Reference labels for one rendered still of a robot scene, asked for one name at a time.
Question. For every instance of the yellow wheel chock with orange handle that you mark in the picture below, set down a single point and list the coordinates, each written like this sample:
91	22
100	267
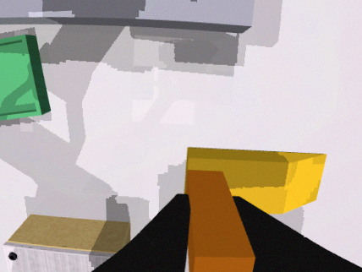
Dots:
276	182

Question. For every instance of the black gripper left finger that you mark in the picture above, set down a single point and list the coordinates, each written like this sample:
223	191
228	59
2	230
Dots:
161	246

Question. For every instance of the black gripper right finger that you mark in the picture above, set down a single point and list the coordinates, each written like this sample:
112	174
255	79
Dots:
279	248

